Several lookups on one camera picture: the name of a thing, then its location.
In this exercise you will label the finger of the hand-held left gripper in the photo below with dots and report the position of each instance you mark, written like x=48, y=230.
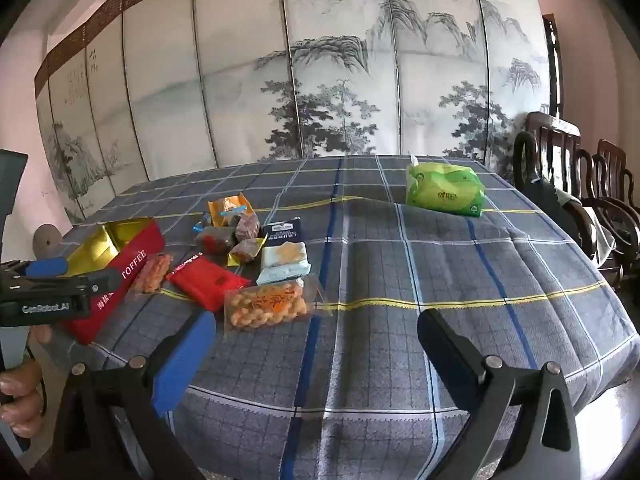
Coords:
x=47, y=267
x=97, y=285

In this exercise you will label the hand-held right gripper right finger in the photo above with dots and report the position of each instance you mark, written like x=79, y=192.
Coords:
x=450, y=360

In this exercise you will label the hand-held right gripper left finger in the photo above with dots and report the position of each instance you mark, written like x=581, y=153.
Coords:
x=185, y=365

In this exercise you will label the red and gold tin box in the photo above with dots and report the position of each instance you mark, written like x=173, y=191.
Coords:
x=135, y=260

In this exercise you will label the navy and white cracker packet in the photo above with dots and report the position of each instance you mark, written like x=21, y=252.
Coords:
x=282, y=262

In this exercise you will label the orange snack packet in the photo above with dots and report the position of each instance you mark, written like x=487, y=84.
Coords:
x=227, y=206

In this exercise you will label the clear packet of orange snacks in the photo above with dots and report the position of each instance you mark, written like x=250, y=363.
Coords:
x=152, y=272

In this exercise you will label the person's left hand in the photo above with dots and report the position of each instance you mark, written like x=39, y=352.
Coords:
x=22, y=400

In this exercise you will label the round stone disc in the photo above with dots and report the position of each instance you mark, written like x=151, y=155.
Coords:
x=46, y=240

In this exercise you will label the red snack packet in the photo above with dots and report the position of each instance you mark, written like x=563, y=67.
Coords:
x=207, y=280

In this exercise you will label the grey plaid tablecloth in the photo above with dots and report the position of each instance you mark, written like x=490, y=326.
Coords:
x=400, y=285

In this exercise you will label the clear packet of fried twists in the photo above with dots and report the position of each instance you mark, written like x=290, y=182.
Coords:
x=265, y=305

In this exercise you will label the clear blue candy packet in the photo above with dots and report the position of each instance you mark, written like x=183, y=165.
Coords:
x=202, y=225

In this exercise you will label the dark brown snack packet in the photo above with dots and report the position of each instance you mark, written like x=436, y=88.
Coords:
x=215, y=239

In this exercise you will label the brown snack with gold wrapper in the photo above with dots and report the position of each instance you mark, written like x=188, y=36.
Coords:
x=245, y=250

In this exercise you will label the pink patterned snack packet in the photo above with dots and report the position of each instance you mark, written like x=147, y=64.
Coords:
x=247, y=227

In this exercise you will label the green tissue pack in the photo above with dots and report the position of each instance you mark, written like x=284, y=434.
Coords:
x=445, y=190

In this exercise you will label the dark cloth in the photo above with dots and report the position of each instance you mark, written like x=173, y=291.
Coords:
x=555, y=205

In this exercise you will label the dark wooden chair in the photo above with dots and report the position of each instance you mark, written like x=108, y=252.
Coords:
x=550, y=135
x=612, y=160

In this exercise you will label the painted folding screen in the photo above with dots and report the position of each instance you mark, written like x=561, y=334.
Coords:
x=300, y=85

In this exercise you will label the dark wooden window frame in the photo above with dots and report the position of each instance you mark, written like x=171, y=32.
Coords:
x=552, y=60

